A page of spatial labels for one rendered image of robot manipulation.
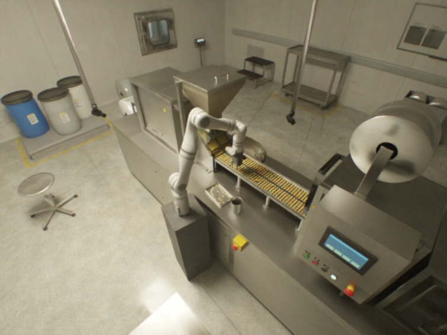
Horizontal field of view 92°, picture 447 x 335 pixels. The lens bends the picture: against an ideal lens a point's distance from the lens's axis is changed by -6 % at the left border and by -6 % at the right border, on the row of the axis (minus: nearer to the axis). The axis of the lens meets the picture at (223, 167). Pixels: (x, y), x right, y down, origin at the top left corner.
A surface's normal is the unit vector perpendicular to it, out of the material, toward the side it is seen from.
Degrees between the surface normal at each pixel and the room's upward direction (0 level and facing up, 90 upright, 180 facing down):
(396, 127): 90
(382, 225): 0
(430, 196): 0
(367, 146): 90
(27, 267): 0
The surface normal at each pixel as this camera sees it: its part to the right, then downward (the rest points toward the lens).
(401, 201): 0.00, -0.74
